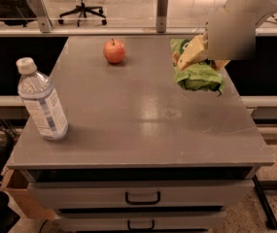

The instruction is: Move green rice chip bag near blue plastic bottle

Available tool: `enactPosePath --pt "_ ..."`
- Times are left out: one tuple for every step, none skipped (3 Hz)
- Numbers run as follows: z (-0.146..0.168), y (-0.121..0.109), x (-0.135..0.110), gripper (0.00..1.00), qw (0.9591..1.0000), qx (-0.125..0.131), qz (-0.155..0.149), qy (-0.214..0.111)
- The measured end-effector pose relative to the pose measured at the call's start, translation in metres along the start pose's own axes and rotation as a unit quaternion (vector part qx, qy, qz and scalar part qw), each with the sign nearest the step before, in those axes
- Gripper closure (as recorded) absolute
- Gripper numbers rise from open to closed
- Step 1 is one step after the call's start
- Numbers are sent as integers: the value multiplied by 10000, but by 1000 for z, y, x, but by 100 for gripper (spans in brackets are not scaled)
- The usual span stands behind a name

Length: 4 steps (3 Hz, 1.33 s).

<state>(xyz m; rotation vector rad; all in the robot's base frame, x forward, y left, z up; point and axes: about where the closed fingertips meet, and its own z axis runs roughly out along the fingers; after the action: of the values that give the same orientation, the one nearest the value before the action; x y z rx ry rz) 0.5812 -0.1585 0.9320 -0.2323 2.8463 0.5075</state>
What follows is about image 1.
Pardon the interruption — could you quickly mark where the grey drawer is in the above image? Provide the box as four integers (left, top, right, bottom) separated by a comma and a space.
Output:
28, 180, 254, 210
56, 211, 226, 232

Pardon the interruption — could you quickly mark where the cardboard box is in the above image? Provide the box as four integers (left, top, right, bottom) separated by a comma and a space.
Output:
1, 170, 55, 220

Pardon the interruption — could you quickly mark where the black office chair left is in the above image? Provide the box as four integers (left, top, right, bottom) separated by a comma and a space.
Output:
0, 0, 37, 27

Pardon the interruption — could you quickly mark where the black table leg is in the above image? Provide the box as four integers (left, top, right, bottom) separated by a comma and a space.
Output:
253, 177, 277, 230

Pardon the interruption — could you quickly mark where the green rice chip bag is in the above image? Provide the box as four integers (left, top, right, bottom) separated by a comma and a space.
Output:
170, 39, 225, 95

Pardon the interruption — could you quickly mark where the clear plastic water bottle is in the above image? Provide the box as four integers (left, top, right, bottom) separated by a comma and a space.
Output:
17, 57, 68, 140

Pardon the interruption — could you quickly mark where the red apple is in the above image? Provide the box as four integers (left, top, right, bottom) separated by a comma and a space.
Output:
103, 39, 125, 64

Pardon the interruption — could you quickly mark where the grey railing post left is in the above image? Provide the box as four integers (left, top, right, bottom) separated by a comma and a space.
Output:
30, 0, 52, 33

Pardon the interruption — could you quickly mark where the grey railing post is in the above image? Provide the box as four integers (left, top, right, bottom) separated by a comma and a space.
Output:
156, 0, 168, 33
30, 0, 52, 33

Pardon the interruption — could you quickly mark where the grey lower drawer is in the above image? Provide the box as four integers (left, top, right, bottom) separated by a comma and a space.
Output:
56, 211, 226, 232

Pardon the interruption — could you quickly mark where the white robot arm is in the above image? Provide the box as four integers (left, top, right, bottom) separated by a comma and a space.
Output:
177, 0, 277, 71

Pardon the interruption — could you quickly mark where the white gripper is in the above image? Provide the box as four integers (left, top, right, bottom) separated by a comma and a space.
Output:
177, 13, 256, 71

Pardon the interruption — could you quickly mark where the grey upper drawer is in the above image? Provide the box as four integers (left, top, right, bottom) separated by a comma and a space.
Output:
28, 180, 254, 210

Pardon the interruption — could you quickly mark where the grey railing post middle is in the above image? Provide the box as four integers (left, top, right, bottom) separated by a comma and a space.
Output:
156, 0, 168, 33

